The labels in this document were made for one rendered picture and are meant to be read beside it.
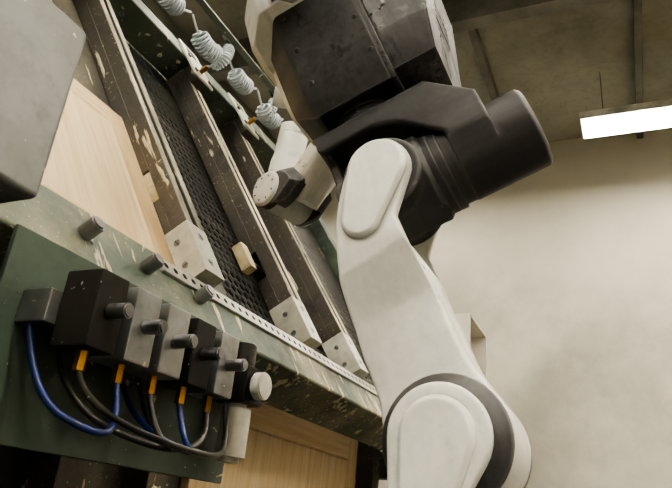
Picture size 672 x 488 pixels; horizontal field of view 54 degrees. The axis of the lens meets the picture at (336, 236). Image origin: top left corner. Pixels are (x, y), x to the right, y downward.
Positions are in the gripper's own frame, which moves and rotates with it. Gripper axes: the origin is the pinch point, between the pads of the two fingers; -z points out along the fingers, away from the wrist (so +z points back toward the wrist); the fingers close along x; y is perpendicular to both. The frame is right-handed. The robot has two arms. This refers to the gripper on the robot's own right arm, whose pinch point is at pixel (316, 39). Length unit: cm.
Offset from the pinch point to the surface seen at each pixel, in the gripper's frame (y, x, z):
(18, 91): -44, 42, 99
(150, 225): 11, 19, 65
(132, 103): 20.2, 30.8, 30.6
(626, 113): 90, -307, -297
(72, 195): -1, 33, 76
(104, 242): -8, 27, 85
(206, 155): 50, 5, 5
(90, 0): 32, 51, -7
